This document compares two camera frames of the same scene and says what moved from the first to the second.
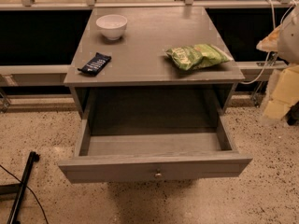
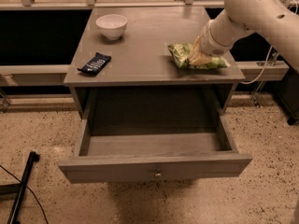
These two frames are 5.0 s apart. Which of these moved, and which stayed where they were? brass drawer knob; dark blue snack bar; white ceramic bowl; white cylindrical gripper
Moved: white cylindrical gripper
Stayed: brass drawer knob; dark blue snack bar; white ceramic bowl
